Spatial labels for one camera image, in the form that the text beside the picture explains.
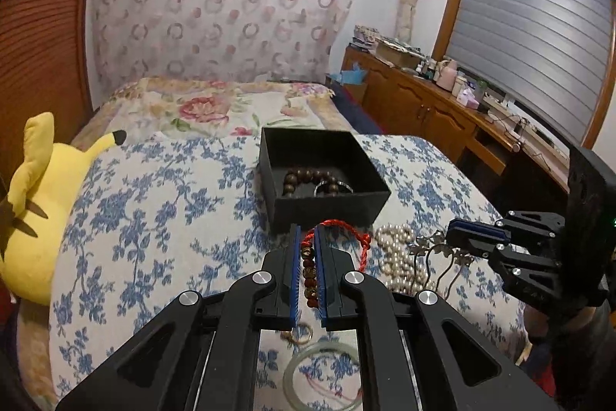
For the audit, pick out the circle patterned lace cover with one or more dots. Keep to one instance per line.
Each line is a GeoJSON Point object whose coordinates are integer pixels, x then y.
{"type": "Point", "coordinates": [225, 40]}

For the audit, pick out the black jewelry box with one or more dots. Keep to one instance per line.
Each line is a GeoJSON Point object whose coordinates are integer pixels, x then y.
{"type": "Point", "coordinates": [312, 175]}

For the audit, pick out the brown wooden wardrobe door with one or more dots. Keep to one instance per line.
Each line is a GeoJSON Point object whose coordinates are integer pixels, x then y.
{"type": "Point", "coordinates": [43, 69]}

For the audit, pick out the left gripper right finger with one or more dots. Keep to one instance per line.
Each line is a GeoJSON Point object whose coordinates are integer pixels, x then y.
{"type": "Point", "coordinates": [416, 352]}

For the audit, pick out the yellow Pikachu plush toy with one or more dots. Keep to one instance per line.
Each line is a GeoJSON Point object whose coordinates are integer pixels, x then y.
{"type": "Point", "coordinates": [38, 203]}

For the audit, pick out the pink bottle on desk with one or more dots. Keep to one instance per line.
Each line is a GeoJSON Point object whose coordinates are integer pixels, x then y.
{"type": "Point", "coordinates": [446, 74]}

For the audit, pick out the blue paper bag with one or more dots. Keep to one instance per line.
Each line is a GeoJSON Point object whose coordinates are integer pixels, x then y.
{"type": "Point", "coordinates": [350, 77]}

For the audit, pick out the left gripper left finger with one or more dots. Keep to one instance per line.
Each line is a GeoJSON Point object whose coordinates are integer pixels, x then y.
{"type": "Point", "coordinates": [199, 352]}

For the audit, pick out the pale green jade bangle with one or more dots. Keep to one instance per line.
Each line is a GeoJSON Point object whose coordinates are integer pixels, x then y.
{"type": "Point", "coordinates": [316, 377]}

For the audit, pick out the grey window roller shutter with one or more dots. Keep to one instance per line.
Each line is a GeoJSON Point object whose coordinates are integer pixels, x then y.
{"type": "Point", "coordinates": [551, 55]}

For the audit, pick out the pink floral beige bedspread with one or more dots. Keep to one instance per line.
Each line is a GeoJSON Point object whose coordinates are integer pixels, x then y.
{"type": "Point", "coordinates": [161, 107]}

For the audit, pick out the blue floral white quilt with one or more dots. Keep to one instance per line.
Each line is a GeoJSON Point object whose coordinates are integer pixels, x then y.
{"type": "Point", "coordinates": [160, 217]}

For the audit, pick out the cardboard box on desk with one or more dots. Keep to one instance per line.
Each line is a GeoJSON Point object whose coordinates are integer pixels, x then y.
{"type": "Point", "coordinates": [397, 56]}

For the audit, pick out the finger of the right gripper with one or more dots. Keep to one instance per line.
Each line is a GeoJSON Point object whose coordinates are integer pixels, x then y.
{"type": "Point", "coordinates": [476, 238]}
{"type": "Point", "coordinates": [533, 280]}

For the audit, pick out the wooden cabinet desk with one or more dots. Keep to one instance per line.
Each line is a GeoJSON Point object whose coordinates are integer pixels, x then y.
{"type": "Point", "coordinates": [482, 145]}

